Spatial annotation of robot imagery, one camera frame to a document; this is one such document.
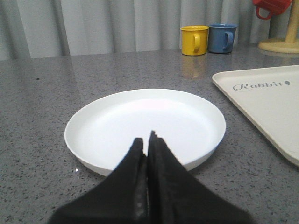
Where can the yellow mug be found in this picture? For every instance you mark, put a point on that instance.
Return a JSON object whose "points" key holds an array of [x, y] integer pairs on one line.
{"points": [[194, 40]]}

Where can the cream rabbit serving tray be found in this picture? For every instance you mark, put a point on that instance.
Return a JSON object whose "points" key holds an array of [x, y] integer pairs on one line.
{"points": [[269, 98]]}

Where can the white round plate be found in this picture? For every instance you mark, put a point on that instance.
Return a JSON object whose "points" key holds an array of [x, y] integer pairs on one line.
{"points": [[101, 133]]}

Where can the wooden mug tree stand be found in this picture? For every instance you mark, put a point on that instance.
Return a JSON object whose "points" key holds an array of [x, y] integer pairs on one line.
{"points": [[289, 44]]}

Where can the red mug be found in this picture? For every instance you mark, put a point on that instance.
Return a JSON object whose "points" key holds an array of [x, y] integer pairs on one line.
{"points": [[273, 7]]}

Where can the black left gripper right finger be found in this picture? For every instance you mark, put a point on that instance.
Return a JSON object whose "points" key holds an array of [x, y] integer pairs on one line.
{"points": [[176, 197]]}

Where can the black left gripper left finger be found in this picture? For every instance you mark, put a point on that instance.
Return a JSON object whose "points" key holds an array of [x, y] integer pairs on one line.
{"points": [[119, 199]]}

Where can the blue mug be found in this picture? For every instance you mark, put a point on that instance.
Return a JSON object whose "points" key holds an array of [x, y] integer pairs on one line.
{"points": [[221, 38]]}

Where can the grey curtain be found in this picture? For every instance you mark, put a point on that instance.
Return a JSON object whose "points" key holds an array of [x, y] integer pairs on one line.
{"points": [[47, 28]]}

